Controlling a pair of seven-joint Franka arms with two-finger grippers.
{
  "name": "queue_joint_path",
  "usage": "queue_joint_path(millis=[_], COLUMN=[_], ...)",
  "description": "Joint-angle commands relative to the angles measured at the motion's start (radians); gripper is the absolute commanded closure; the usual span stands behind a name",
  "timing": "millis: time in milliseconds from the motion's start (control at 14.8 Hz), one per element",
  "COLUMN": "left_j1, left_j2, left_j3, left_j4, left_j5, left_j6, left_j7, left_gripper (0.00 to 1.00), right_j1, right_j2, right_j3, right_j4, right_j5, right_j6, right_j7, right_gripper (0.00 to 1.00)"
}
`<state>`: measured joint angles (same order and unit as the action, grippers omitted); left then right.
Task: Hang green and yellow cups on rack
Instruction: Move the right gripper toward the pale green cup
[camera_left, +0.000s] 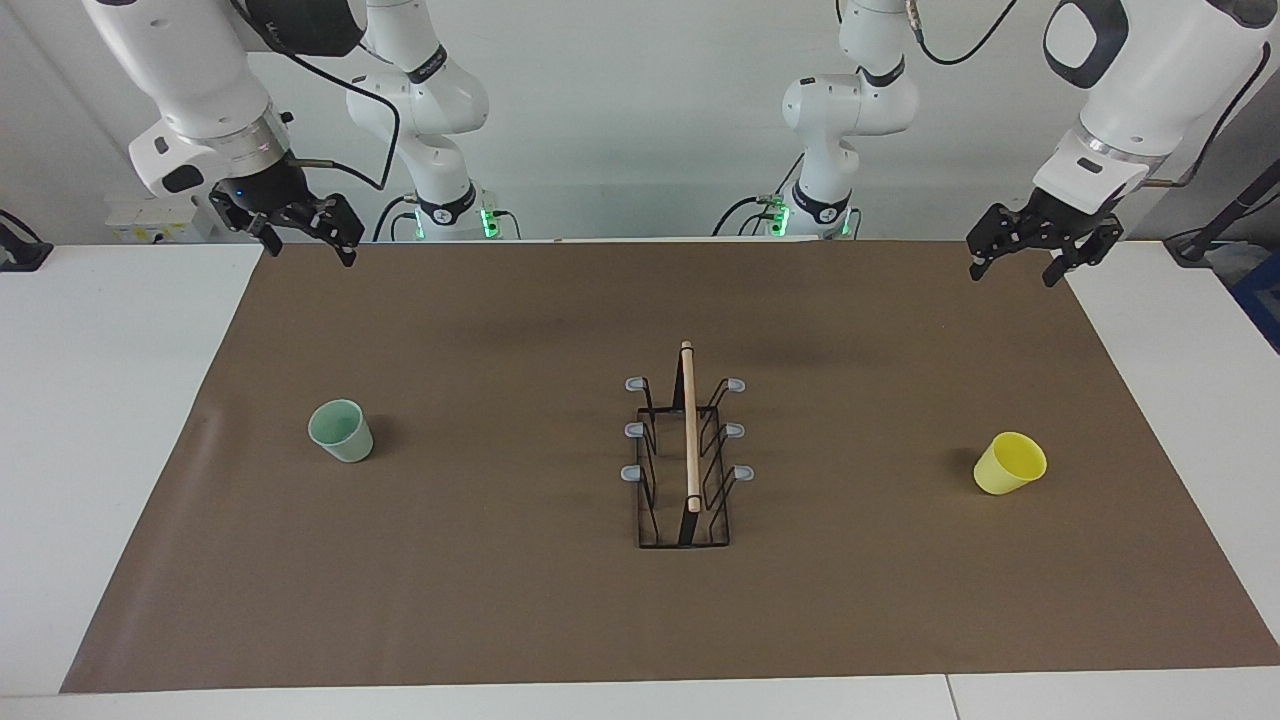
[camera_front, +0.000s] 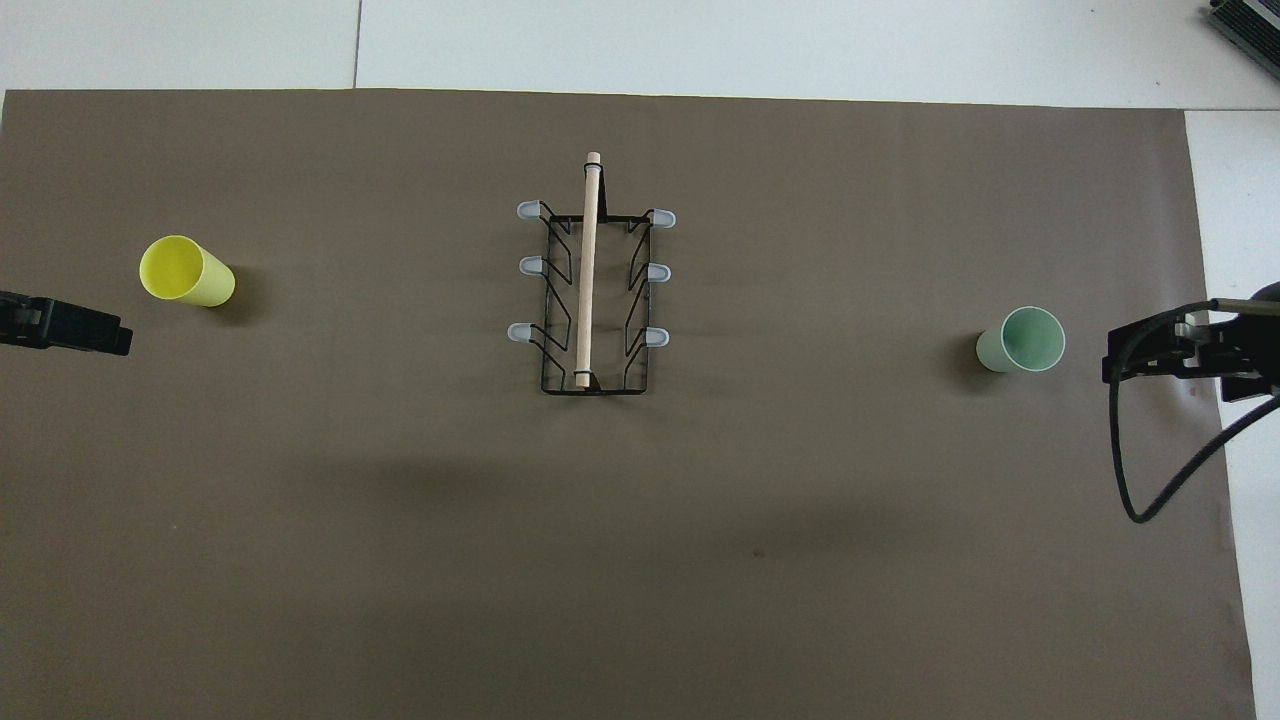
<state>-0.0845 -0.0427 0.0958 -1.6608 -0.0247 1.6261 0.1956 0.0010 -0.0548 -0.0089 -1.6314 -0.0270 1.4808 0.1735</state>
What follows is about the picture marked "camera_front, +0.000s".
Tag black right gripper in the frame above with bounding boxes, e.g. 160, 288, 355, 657
1104, 282, 1280, 403

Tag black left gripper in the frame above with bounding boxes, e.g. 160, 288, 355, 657
0, 291, 133, 357

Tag pale green plastic cup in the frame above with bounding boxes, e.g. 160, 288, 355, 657
976, 306, 1067, 374

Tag yellow plastic cup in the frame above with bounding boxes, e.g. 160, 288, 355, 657
139, 235, 237, 308

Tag grey finned metal device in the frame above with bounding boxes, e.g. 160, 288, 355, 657
1205, 0, 1280, 56

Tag brown table mat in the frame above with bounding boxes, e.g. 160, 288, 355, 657
0, 88, 1257, 720

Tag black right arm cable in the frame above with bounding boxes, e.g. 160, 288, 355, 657
1108, 298, 1280, 525

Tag black wire cup rack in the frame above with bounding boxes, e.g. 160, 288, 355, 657
507, 152, 678, 397

